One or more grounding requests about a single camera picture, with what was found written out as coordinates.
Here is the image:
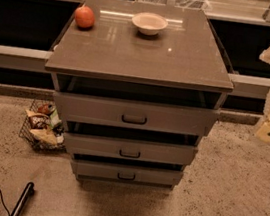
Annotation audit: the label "grey drawer cabinet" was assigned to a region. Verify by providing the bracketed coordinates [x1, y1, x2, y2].
[45, 0, 233, 188]

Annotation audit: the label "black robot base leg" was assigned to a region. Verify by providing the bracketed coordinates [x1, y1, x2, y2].
[11, 181, 35, 216]

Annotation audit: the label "grey drawer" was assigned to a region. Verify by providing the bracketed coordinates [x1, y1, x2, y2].
[54, 92, 219, 136]
[64, 132, 198, 166]
[71, 159, 183, 186]

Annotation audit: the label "snack bags in basket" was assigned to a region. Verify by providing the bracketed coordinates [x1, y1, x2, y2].
[26, 103, 64, 147]

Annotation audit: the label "grey bottom drawer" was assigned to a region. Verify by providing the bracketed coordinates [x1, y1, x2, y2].
[71, 159, 183, 186]

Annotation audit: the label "white bowl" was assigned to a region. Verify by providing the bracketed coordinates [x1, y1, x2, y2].
[132, 12, 168, 36]

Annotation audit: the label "grey top drawer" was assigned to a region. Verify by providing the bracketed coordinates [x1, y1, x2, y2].
[54, 92, 219, 136]

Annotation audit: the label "red apple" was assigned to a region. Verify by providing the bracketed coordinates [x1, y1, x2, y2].
[74, 6, 95, 29]

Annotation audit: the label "grey middle drawer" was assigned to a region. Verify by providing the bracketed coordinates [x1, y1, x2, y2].
[64, 132, 198, 166]

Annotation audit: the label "wire basket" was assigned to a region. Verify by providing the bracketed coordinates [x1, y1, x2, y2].
[19, 99, 66, 153]

